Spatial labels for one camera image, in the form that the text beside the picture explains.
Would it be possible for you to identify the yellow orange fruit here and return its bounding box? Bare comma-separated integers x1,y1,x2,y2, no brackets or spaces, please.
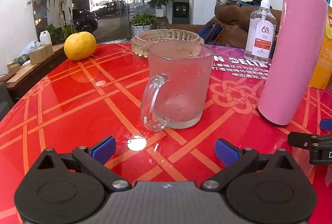
63,31,97,61

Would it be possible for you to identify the white plastic jug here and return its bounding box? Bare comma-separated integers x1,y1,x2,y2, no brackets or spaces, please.
39,30,52,45

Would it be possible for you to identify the frosted glass mug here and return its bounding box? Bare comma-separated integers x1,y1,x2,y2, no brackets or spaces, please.
141,40,214,132

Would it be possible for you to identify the black water dispenser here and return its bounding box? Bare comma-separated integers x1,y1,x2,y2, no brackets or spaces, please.
172,0,190,24

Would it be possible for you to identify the wooden side table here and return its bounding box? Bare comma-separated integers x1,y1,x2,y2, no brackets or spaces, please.
5,44,67,103

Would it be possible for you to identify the blue bag on sofa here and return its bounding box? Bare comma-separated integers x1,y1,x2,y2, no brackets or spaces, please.
197,22,223,44

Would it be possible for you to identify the brown leather sofa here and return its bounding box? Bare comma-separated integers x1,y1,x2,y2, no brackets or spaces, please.
166,2,281,49

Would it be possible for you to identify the hand sanitizer pump bottle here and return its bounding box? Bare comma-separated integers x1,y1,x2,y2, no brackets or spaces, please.
244,0,277,63

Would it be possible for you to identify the dark blue car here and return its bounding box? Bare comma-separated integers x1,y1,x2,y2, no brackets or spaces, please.
35,8,99,34

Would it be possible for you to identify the small cardboard box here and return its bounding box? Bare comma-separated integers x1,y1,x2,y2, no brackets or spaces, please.
29,43,54,65

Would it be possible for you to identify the orange yellow snack bag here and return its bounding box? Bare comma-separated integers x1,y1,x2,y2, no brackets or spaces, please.
309,6,332,89

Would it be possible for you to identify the glass ashtray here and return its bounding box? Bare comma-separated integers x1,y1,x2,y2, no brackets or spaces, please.
131,29,204,58

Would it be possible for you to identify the pink thermos bottle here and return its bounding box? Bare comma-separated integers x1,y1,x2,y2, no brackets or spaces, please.
258,0,328,125

